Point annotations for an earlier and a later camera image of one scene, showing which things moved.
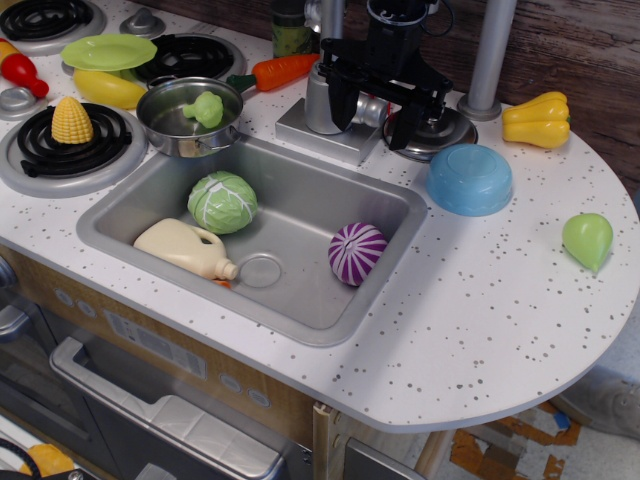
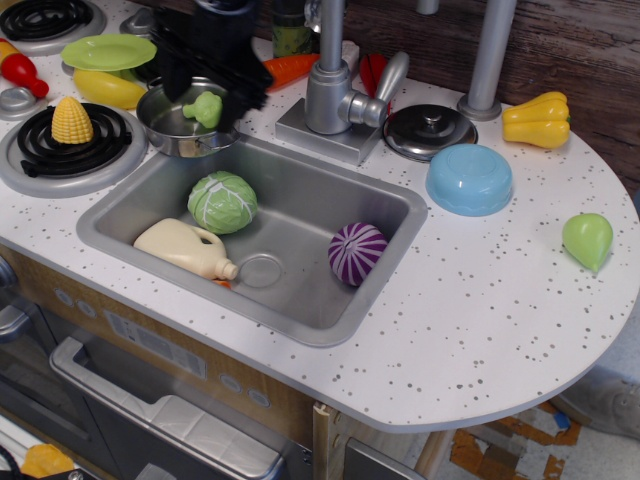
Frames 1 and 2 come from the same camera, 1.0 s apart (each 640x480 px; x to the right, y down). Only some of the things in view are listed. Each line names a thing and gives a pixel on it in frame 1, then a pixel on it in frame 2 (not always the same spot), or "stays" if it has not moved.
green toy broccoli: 207,110 stays
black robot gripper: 390,59 -> 222,43
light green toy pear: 588,238 stays
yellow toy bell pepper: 542,120 stays
